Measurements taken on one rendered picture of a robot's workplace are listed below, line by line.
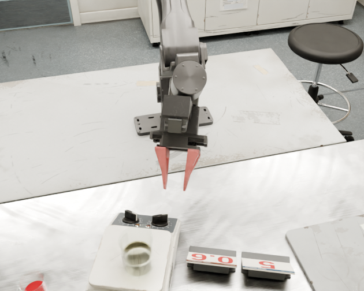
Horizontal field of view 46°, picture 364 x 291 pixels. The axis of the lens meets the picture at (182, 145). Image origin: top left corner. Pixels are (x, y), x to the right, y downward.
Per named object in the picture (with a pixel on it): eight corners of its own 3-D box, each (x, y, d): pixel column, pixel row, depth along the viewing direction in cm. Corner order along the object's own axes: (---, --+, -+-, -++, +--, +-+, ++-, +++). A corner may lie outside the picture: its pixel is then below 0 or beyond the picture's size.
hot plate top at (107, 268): (106, 226, 77) (106, 223, 77) (173, 233, 76) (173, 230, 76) (86, 286, 68) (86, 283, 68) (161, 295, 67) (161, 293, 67)
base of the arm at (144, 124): (215, 99, 106) (207, 84, 111) (135, 111, 103) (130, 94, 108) (214, 124, 112) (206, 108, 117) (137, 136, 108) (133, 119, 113)
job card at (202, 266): (189, 246, 84) (189, 233, 81) (236, 252, 83) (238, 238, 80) (185, 274, 79) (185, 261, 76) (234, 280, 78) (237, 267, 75)
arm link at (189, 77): (219, 92, 70) (212, 21, 72) (166, 96, 69) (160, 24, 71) (209, 106, 82) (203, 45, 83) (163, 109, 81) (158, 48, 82)
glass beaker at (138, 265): (142, 287, 68) (138, 258, 62) (115, 271, 70) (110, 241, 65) (163, 259, 72) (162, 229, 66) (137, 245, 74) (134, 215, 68)
